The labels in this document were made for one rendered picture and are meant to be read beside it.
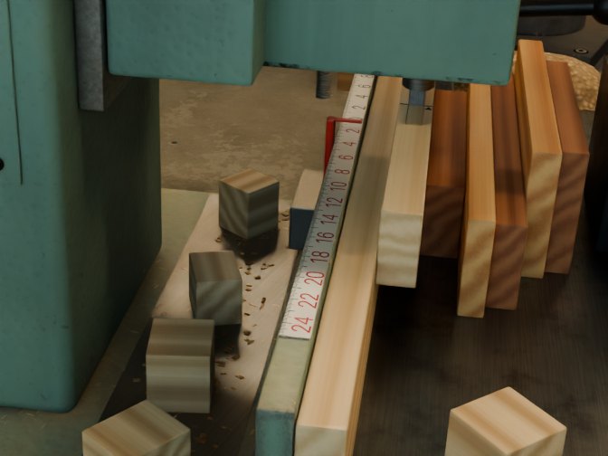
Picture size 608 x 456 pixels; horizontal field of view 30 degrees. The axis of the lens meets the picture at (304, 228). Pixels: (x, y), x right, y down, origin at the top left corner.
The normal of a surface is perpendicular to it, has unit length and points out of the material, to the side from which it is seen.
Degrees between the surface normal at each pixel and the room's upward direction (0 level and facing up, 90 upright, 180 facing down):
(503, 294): 90
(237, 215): 90
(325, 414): 0
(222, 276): 0
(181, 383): 90
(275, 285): 0
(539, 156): 90
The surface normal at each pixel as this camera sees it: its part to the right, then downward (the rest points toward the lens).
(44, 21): 0.61, 0.38
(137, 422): 0.04, -0.89
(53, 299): 0.13, 0.45
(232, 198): -0.69, 0.30
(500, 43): -0.14, 0.44
